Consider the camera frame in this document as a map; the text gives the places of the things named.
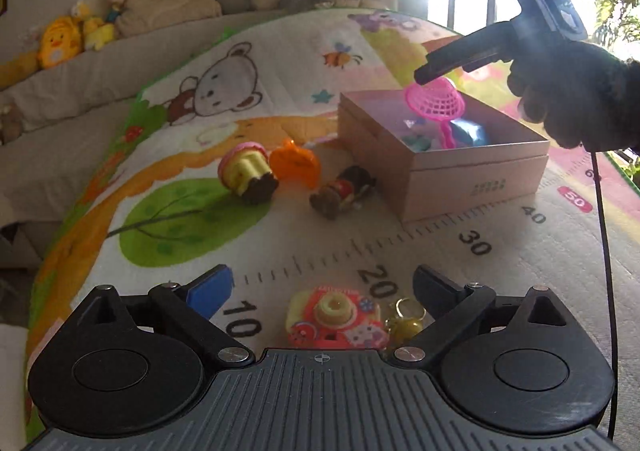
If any blue white tissue pack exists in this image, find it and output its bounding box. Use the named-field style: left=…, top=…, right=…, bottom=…
left=450, top=118, right=490, bottom=148

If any yellow duck plush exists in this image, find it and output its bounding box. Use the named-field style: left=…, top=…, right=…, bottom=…
left=37, top=16, right=84, bottom=70

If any beige pillow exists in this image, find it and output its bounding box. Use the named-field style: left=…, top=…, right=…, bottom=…
left=115, top=0, right=222, bottom=38

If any small yellow chick plush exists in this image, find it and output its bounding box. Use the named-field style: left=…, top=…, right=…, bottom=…
left=70, top=0, right=116, bottom=51

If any teal toy with handle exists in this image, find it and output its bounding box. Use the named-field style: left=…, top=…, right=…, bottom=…
left=401, top=133, right=432, bottom=153

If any pink yellow cupcake toy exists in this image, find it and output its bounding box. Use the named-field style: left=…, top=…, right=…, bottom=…
left=218, top=142, right=279, bottom=204

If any pink toy camera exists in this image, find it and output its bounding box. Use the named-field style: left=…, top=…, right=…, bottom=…
left=285, top=286, right=390, bottom=350

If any folded beige blanket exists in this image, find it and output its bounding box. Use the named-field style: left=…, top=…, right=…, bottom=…
left=314, top=0, right=388, bottom=10

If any orange plastic toy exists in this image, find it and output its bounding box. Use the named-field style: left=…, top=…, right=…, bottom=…
left=269, top=139, right=321, bottom=190

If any pink cardboard box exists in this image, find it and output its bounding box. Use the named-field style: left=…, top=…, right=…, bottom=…
left=337, top=90, right=550, bottom=222

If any pink toy net scoop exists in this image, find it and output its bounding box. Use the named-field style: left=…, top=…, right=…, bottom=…
left=404, top=77, right=465, bottom=148

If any black cable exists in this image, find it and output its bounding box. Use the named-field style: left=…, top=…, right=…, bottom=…
left=589, top=150, right=620, bottom=440

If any brown doll figure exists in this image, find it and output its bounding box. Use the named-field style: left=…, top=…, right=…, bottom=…
left=309, top=165, right=376, bottom=220

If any black gloved right hand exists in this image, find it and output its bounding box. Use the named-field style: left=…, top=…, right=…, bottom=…
left=508, top=41, right=639, bottom=152

